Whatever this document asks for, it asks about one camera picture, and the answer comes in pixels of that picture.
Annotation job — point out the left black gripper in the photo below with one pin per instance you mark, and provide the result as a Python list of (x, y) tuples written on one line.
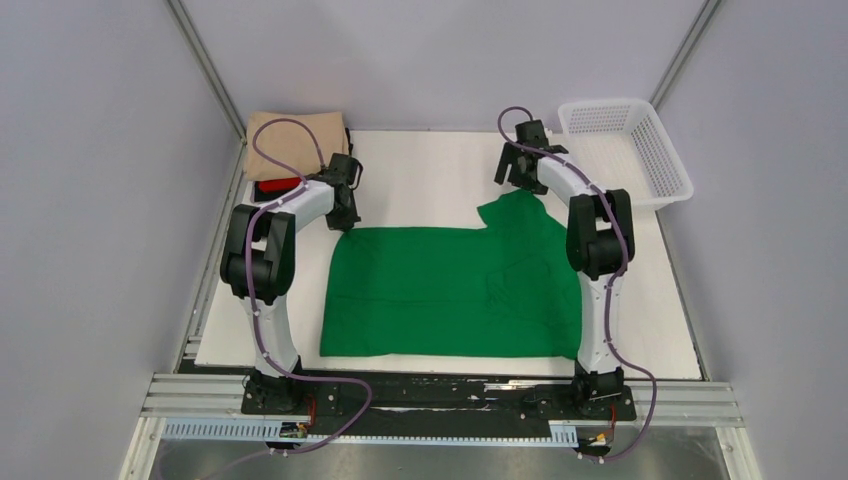
[(345, 223)]

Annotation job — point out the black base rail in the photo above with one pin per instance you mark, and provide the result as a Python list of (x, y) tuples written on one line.
[(429, 404)]

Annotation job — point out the red folded t-shirt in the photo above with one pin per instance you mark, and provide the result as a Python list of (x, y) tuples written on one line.
[(278, 185)]

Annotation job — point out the aluminium frame rail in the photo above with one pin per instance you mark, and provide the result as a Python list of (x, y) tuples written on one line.
[(679, 403)]

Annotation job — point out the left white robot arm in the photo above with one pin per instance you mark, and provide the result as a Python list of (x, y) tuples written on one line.
[(259, 261)]

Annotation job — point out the white plastic basket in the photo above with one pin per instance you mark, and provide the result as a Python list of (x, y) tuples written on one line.
[(622, 143)]

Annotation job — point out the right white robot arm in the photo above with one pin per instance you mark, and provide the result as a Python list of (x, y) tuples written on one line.
[(599, 245)]

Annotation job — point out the green t-shirt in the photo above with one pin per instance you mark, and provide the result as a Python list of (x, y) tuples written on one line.
[(505, 290)]

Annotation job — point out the beige folded t-shirt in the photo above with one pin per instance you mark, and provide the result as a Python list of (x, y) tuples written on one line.
[(290, 144)]

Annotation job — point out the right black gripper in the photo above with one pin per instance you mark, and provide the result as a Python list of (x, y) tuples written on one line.
[(515, 178)]

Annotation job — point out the white slotted cable duct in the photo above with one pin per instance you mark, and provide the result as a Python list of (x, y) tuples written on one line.
[(277, 431)]

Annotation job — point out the black folded t-shirt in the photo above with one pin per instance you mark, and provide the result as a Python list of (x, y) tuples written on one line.
[(260, 197)]

